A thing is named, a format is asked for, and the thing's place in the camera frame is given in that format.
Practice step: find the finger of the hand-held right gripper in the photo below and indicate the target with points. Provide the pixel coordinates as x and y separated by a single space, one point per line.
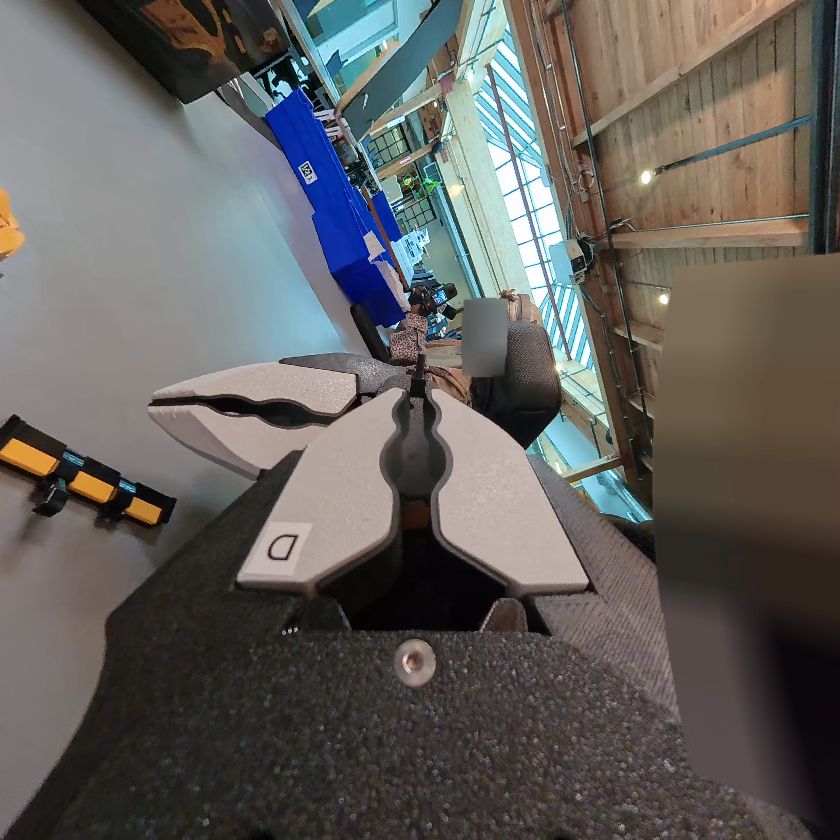
236 439
262 384

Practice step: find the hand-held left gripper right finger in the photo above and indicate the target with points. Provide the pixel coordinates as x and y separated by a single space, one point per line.
505 512

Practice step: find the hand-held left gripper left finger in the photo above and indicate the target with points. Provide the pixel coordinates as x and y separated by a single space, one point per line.
328 505

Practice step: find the yellow black lego spoiler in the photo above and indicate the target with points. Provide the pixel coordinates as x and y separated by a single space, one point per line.
26 456

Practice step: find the yellow lego car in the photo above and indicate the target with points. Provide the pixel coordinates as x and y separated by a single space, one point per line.
10 229

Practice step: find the lego set box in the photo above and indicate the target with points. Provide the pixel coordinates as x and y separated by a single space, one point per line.
184 46

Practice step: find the black office chair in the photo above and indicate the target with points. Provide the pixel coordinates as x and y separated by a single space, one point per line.
367 328

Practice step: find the dark hanging acoustic panel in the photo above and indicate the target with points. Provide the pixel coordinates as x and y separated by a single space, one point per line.
400 72

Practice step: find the white security camera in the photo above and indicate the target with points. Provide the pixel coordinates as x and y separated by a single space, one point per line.
568 256

